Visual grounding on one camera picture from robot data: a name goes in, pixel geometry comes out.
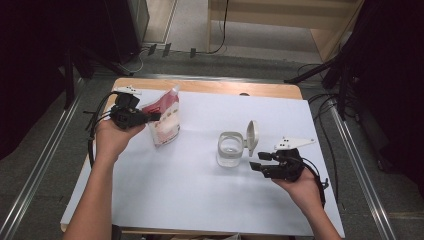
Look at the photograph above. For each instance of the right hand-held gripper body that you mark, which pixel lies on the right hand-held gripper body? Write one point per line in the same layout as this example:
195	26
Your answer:
288	166

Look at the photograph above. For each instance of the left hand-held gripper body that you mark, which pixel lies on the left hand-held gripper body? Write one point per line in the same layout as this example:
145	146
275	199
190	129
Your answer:
128	115

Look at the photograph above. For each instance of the white and pink refill bag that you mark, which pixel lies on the white and pink refill bag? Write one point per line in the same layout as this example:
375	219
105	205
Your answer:
166	126

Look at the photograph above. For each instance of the glass jar with grey lid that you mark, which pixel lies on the glass jar with grey lid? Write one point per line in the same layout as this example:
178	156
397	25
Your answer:
230	156

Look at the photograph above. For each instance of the person's left hand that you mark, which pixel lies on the person's left hand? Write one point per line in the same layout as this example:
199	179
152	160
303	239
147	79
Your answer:
111	140

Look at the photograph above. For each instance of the person's right hand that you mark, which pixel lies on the person's right hand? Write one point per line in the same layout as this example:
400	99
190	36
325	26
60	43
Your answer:
306	191

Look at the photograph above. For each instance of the black metal stand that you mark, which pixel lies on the black metal stand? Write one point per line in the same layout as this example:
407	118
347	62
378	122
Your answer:
69	83
343	93

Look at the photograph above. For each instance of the black cabinet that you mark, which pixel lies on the black cabinet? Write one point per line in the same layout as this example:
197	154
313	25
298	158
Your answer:
126	30

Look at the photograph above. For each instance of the black curtain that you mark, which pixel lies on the black curtain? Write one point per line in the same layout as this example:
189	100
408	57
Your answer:
393	83
33	66

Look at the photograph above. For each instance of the light wooden furniture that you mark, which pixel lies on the light wooden furniture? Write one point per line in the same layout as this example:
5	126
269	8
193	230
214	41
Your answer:
266	20

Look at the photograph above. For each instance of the small black floor bracket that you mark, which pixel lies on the small black floor bracket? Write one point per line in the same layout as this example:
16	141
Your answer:
166	49
152	49
193	52

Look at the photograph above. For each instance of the metal floor rail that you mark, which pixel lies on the metal floor rail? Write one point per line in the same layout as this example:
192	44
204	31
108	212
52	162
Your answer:
36	186
366	190

